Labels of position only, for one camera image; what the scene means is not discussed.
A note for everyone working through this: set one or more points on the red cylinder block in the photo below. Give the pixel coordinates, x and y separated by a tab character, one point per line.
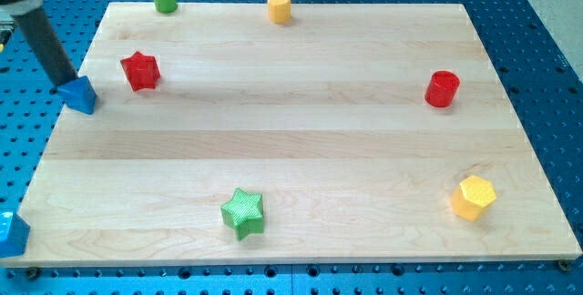
442	88

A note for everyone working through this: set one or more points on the blue cube block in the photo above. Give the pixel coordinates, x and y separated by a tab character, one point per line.
14	234

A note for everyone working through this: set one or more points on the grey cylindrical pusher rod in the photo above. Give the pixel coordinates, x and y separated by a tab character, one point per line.
55	61

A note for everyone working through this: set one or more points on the red star block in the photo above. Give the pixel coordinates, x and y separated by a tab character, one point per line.
141	71

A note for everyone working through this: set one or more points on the light wooden board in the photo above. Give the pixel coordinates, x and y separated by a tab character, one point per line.
324	116

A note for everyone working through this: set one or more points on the blue triangular block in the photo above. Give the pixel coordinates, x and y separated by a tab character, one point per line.
79	95

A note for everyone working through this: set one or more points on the yellow heart block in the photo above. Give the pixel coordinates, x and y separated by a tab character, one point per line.
279	11

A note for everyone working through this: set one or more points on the green star block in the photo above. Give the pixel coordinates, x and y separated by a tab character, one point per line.
244	213

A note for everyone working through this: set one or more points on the yellow hexagon block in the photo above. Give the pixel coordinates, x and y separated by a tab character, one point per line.
473	197

